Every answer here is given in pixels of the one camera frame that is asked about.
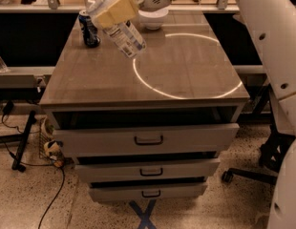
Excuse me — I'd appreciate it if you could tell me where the blue soda can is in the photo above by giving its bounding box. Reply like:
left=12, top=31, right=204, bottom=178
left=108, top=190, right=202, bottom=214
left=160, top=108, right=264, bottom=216
left=78, top=10, right=100, bottom=48

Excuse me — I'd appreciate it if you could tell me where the black office chair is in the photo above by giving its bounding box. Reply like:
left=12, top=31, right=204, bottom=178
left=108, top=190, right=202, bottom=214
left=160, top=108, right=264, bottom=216
left=221, top=83, right=296, bottom=186

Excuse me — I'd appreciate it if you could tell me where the bottom grey drawer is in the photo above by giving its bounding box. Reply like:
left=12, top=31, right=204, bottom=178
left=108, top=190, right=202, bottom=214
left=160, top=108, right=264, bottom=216
left=89, top=182, right=207, bottom=202

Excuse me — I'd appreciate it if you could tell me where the white bowl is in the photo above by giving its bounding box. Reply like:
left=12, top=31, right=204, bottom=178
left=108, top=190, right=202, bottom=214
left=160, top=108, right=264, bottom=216
left=139, top=8, right=168, bottom=31

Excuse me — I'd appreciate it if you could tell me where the grey drawer cabinet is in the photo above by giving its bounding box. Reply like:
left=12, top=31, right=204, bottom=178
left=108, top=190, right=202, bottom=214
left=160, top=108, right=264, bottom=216
left=41, top=12, right=248, bottom=189

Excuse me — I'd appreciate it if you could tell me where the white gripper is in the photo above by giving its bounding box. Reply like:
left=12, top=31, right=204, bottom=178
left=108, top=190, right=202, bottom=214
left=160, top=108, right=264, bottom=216
left=95, top=0, right=171, bottom=29

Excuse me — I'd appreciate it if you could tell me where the black floor cable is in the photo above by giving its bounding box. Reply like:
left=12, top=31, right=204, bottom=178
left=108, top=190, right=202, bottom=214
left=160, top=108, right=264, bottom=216
left=0, top=112, right=66, bottom=229

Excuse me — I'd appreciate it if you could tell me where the top grey drawer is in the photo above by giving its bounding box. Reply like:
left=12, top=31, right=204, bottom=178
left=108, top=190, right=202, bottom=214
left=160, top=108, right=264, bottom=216
left=54, top=123, right=239, bottom=157

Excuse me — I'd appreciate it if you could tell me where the grey drawer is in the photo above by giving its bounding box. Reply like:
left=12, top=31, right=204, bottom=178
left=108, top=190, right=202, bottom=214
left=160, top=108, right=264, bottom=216
left=75, top=158, right=220, bottom=183
left=54, top=123, right=239, bottom=157
left=89, top=182, right=207, bottom=202

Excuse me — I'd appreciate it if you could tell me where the wire basket with clutter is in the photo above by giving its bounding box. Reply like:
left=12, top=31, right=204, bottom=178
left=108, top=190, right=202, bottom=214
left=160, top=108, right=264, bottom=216
left=39, top=117, right=65, bottom=168

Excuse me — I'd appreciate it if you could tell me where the middle grey drawer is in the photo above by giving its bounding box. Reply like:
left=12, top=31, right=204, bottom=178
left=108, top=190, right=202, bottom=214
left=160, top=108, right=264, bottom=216
left=75, top=158, right=220, bottom=183

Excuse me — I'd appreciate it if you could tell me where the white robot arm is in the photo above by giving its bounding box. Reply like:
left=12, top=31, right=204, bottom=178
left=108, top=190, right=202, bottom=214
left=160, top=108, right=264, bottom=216
left=96, top=0, right=296, bottom=229

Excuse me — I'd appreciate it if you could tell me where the black stand leg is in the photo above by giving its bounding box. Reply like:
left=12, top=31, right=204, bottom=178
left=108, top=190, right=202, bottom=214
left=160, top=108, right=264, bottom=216
left=11, top=111, right=36, bottom=172

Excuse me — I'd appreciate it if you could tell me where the clear plastic water bottle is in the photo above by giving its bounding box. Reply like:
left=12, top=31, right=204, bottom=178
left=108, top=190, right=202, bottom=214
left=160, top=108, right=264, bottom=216
left=85, top=0, right=146, bottom=58

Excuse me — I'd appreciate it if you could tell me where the clear plastic cup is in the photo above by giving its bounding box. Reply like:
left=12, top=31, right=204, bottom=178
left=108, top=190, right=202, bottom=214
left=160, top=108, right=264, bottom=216
left=0, top=49, right=11, bottom=74

